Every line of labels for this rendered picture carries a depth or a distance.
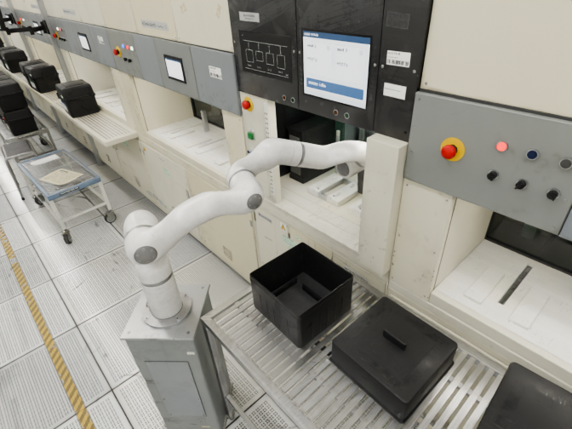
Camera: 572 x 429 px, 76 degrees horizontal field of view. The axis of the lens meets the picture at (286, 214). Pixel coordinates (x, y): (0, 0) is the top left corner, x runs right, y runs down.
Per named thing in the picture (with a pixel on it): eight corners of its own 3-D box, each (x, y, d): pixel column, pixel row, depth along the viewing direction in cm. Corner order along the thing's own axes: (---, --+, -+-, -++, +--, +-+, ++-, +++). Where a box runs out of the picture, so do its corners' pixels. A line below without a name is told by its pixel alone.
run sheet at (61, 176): (36, 180, 310) (36, 178, 309) (61, 167, 327) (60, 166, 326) (61, 186, 299) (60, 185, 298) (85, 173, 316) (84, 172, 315)
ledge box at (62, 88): (62, 111, 349) (50, 83, 334) (93, 105, 363) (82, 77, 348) (70, 119, 329) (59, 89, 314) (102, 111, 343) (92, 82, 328)
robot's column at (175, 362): (167, 437, 179) (119, 338, 136) (182, 382, 202) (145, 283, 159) (223, 437, 178) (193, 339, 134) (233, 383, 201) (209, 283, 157)
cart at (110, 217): (33, 205, 367) (10, 161, 339) (85, 185, 396) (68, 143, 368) (67, 247, 308) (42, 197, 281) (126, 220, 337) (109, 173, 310)
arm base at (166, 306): (135, 328, 140) (120, 294, 129) (152, 291, 155) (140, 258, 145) (185, 328, 138) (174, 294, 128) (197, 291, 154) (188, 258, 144)
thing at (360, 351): (328, 358, 125) (328, 334, 118) (381, 311, 140) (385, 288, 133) (402, 426, 106) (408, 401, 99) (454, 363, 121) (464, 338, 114)
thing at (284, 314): (303, 271, 160) (302, 241, 151) (352, 307, 143) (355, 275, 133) (252, 305, 146) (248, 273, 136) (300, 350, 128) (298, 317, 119)
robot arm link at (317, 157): (311, 128, 124) (380, 140, 139) (288, 147, 138) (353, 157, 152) (314, 151, 122) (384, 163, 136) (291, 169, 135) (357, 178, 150)
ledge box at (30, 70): (31, 89, 422) (20, 65, 407) (56, 83, 438) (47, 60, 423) (38, 94, 404) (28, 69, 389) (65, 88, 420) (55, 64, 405)
